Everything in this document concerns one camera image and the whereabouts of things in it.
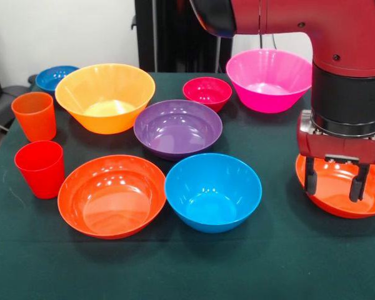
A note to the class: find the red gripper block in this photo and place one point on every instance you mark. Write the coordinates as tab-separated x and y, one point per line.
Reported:
340	150

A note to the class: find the orange-red shallow bowl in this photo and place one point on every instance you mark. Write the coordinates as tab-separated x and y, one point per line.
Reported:
112	203
334	200

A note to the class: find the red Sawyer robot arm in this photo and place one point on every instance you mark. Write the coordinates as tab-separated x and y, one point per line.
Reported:
347	47

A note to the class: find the light blue bowl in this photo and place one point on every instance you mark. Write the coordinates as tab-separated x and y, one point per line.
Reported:
212	200

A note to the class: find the large pink bowl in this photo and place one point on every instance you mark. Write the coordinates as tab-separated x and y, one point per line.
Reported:
262	78

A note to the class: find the small crimson bowl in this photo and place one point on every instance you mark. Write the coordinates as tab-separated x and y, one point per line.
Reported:
206	93

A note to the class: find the purple bowl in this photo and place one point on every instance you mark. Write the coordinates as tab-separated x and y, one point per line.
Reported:
178	131

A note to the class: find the dark green table cloth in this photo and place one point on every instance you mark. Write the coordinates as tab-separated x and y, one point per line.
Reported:
187	265

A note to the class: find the large orange bowl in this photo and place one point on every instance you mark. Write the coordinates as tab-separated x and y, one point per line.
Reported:
106	93

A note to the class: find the red cup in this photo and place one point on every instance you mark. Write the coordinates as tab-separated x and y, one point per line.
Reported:
40	175

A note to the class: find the small dark blue bowl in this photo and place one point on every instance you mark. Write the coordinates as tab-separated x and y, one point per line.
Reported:
50	78

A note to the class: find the orange cup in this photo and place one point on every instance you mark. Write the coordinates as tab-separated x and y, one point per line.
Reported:
34	122

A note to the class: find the black office chair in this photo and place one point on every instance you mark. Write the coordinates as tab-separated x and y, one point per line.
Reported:
0	106

